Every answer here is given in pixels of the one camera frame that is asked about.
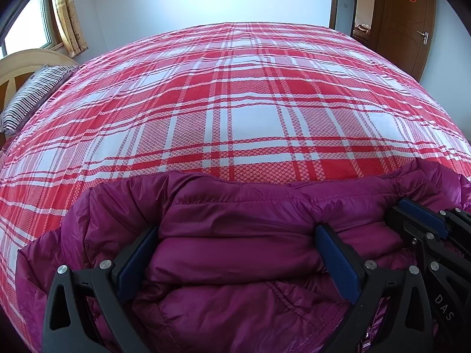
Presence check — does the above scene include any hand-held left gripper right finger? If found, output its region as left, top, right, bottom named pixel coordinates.
left=314, top=224, right=435, bottom=353

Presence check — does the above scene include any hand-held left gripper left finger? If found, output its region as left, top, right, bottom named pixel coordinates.
left=42, top=225, right=160, bottom=353

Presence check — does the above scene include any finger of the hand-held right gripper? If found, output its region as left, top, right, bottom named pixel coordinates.
left=384, top=206, right=471, bottom=353
left=398, top=197, right=471, bottom=239

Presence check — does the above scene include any purple down jacket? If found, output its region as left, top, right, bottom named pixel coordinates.
left=16, top=156, right=471, bottom=353

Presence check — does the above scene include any bed with red plaid sheet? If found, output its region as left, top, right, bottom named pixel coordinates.
left=0, top=21, right=471, bottom=342

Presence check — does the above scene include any brown wooden door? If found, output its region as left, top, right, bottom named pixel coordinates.
left=370, top=0, right=437, bottom=83

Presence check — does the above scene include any brown sofa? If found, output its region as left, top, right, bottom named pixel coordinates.
left=352, top=23, right=372, bottom=42

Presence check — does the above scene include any striped pillow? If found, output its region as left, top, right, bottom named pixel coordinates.
left=0, top=65, right=79, bottom=135

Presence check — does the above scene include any cream and brown headboard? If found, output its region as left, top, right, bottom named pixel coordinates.
left=0, top=49, right=78, bottom=100

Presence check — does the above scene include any narrow yellow curtain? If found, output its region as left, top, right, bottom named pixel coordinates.
left=49, top=0, right=89, bottom=58

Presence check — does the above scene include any window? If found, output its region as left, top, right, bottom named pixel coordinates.
left=0, top=0, right=61, bottom=57

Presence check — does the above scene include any brown door frame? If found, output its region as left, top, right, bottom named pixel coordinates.
left=330, top=0, right=378, bottom=50

